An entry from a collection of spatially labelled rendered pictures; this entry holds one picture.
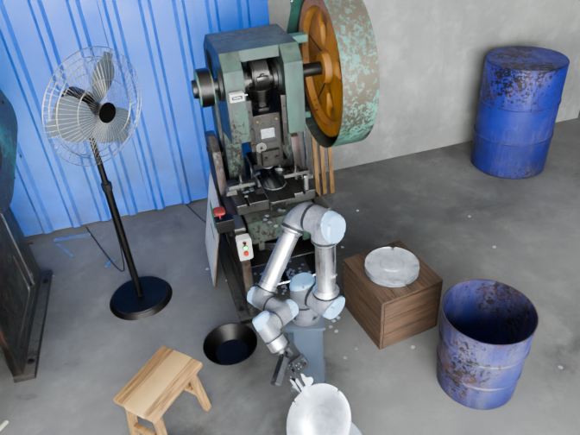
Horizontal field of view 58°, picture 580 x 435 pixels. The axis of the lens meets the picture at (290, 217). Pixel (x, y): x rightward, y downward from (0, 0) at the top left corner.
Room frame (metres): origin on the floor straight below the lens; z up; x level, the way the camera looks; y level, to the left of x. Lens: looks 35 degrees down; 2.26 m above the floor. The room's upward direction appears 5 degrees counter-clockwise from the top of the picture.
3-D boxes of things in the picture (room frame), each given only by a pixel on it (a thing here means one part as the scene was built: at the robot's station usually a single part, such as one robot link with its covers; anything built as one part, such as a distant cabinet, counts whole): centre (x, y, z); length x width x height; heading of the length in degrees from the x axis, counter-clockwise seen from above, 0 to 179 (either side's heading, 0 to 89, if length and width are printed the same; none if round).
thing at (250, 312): (2.64, 0.40, 0.45); 0.92 x 0.12 x 0.90; 15
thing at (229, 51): (2.71, 0.14, 0.83); 0.79 x 0.43 x 1.34; 15
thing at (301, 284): (1.77, -0.04, 0.62); 0.13 x 0.12 x 0.14; 46
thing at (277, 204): (2.40, 0.06, 0.72); 0.25 x 0.14 x 0.14; 15
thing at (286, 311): (1.51, 0.07, 0.75); 0.11 x 0.11 x 0.08; 46
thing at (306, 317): (1.78, -0.03, 0.50); 0.15 x 0.15 x 0.10
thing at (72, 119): (2.81, 1.09, 0.80); 1.24 x 0.65 x 1.59; 15
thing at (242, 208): (2.57, 0.10, 0.68); 0.45 x 0.30 x 0.06; 105
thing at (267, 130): (2.53, 0.09, 1.04); 0.17 x 0.15 x 0.30; 15
